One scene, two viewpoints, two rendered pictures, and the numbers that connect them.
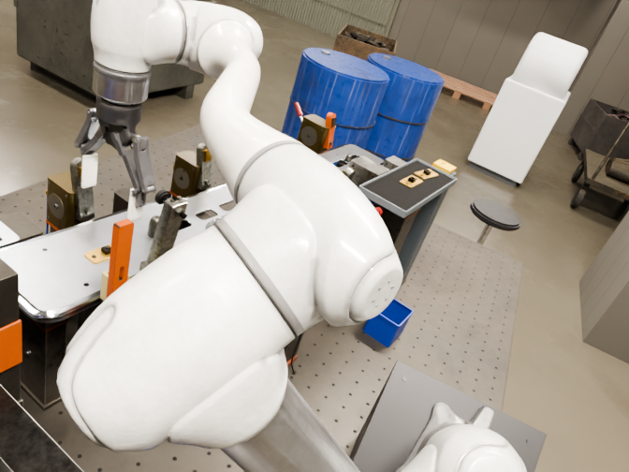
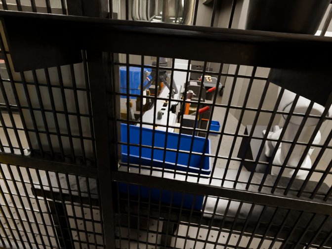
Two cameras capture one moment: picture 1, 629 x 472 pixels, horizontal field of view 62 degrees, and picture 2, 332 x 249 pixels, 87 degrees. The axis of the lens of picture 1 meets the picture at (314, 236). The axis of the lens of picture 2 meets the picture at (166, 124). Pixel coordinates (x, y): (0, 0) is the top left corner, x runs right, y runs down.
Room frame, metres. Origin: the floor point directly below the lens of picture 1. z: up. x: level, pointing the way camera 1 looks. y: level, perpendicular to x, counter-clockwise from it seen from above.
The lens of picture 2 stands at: (-0.01, 0.63, 1.42)
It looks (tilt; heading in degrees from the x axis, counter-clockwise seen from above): 25 degrees down; 340
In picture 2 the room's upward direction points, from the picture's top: 5 degrees clockwise
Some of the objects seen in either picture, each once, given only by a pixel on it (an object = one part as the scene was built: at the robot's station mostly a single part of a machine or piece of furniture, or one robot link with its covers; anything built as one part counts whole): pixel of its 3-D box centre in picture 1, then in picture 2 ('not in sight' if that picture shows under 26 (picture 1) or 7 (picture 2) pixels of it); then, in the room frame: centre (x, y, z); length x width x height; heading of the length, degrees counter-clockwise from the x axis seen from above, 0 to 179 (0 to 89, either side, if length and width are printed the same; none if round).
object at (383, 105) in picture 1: (358, 125); (140, 88); (3.82, -0.04, 0.47); 1.27 x 0.78 x 0.94; 156
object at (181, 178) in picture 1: (181, 209); (140, 116); (1.28, 0.39, 0.87); 0.12 x 0.07 x 0.35; 65
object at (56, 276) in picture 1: (254, 195); (165, 101); (1.27, 0.20, 1.00); 1.38 x 0.22 x 0.02; 155
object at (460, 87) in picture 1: (460, 89); not in sight; (8.38, -1.41, 0.06); 1.27 x 0.88 x 0.12; 75
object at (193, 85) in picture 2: not in sight; (191, 116); (1.08, 0.05, 0.94); 0.18 x 0.13 x 0.49; 155
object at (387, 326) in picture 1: (387, 320); (213, 127); (1.26, -0.29, 0.74); 0.11 x 0.10 x 0.09; 155
